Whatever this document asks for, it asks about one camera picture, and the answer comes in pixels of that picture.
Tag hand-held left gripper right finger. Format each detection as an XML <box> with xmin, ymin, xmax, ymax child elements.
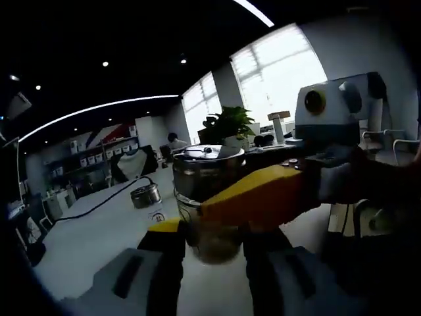
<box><xmin>242</xmin><ymin>226</ymin><xmax>355</xmax><ymax>316</ymax></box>

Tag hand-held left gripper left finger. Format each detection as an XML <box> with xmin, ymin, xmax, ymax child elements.
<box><xmin>75</xmin><ymin>217</ymin><xmax>188</xmax><ymax>316</ymax></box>

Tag glass seasoning bottle brown contents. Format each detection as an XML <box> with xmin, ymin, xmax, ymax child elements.
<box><xmin>171</xmin><ymin>144</ymin><xmax>248</xmax><ymax>267</ymax></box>

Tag glass seasoning bottle white contents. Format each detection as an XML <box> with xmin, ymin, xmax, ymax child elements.
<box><xmin>130</xmin><ymin>184</ymin><xmax>181</xmax><ymax>231</ymax></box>

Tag white stand with tan box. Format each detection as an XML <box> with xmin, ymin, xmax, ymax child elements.
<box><xmin>266</xmin><ymin>111</ymin><xmax>292</xmax><ymax>144</ymax></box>

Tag dark rounded object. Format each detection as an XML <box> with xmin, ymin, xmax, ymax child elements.
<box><xmin>255</xmin><ymin>134</ymin><xmax>276</xmax><ymax>147</ymax></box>

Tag wide window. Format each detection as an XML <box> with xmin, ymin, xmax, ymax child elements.
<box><xmin>230</xmin><ymin>22</ymin><xmax>328</xmax><ymax>126</ymax></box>

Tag white chair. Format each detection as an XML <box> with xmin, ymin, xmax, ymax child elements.
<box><xmin>361</xmin><ymin>128</ymin><xmax>421</xmax><ymax>166</ymax></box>

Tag potted green plant white pot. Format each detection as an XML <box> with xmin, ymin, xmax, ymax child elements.
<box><xmin>202</xmin><ymin>105</ymin><xmax>257</xmax><ymax>149</ymax></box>

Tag person's own body dark clothing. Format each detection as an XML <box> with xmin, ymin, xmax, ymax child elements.
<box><xmin>320</xmin><ymin>230</ymin><xmax>421</xmax><ymax>316</ymax></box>

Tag black rounded object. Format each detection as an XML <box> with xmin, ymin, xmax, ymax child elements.
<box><xmin>25</xmin><ymin>242</ymin><xmax>47</xmax><ymax>267</ymax></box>

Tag narrow window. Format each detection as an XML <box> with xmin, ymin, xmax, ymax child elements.
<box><xmin>181</xmin><ymin>71</ymin><xmax>222</xmax><ymax>146</ymax></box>

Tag linear ceiling light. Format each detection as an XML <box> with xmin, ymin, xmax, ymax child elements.
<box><xmin>232</xmin><ymin>0</ymin><xmax>276</xmax><ymax>28</ymax></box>
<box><xmin>18</xmin><ymin>94</ymin><xmax>180</xmax><ymax>144</ymax></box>

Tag storage shelf with white boxes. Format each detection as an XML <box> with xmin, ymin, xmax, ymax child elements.
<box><xmin>44</xmin><ymin>124</ymin><xmax>141</xmax><ymax>186</ymax></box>

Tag ceiling air conditioner unit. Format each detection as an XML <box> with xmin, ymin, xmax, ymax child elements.
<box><xmin>6</xmin><ymin>92</ymin><xmax>33</xmax><ymax>120</ymax></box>

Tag white device with cable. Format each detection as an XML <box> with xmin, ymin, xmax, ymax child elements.
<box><xmin>330</xmin><ymin>199</ymin><xmax>397</xmax><ymax>240</ymax></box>

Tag black power cable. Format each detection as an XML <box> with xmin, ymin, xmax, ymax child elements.
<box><xmin>54</xmin><ymin>176</ymin><xmax>156</xmax><ymax>223</ymax></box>

